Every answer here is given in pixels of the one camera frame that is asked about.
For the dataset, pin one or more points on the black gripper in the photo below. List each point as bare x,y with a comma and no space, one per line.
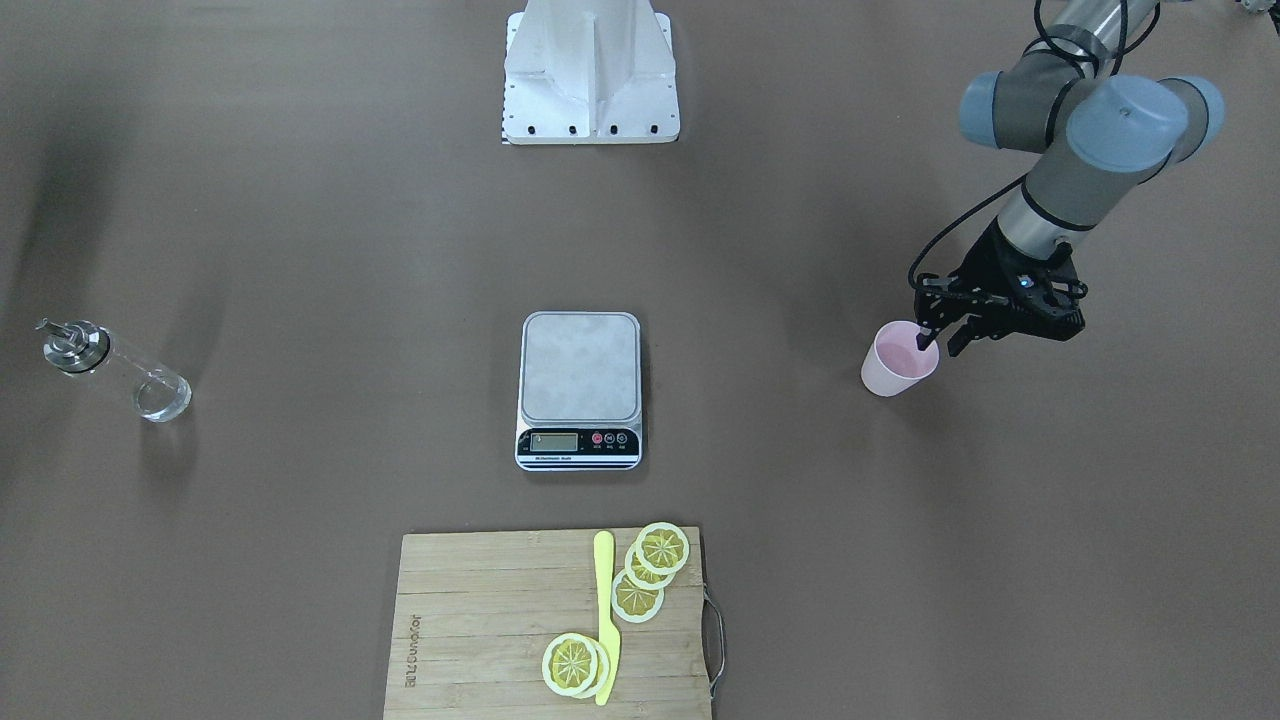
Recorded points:
985,265

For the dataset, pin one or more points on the pink plastic cup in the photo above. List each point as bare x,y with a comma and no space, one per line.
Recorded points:
895,361

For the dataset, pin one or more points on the clear glass sauce bottle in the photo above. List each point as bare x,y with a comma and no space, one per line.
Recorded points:
98,358

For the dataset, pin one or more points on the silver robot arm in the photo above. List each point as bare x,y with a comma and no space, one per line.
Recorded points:
1097,133

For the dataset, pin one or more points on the silver digital kitchen scale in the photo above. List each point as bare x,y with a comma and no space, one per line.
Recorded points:
580,392

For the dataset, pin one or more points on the lemon slice two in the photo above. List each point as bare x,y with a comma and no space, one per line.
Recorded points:
643,578

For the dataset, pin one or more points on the yellow plastic knife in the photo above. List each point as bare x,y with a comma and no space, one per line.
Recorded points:
608,634

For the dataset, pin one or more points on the lemon slice three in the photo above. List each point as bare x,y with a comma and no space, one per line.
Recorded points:
632,603

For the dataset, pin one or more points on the lemon slice near blade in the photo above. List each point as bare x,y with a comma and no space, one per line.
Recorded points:
575,665

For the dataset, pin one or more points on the bamboo cutting board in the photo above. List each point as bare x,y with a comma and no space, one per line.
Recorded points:
475,611

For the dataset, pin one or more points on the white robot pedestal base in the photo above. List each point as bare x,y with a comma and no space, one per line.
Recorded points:
589,73

